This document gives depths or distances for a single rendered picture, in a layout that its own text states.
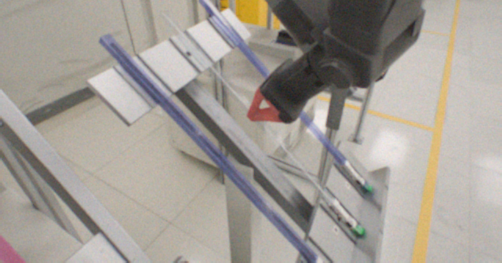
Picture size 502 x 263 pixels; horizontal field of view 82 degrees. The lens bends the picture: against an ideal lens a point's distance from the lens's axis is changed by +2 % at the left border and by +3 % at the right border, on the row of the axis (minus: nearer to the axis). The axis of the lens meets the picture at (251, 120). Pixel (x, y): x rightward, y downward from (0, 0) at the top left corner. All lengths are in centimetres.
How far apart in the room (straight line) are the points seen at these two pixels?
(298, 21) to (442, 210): 151
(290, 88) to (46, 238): 63
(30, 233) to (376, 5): 80
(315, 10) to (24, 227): 76
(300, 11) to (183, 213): 129
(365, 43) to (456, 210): 158
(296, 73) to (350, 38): 13
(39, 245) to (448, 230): 156
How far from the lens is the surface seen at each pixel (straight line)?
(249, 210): 62
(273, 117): 44
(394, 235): 156
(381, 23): 25
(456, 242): 167
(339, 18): 27
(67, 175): 44
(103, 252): 46
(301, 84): 39
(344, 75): 29
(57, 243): 79
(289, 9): 36
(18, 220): 89
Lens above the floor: 120
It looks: 36 degrees down
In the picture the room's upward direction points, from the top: straight up
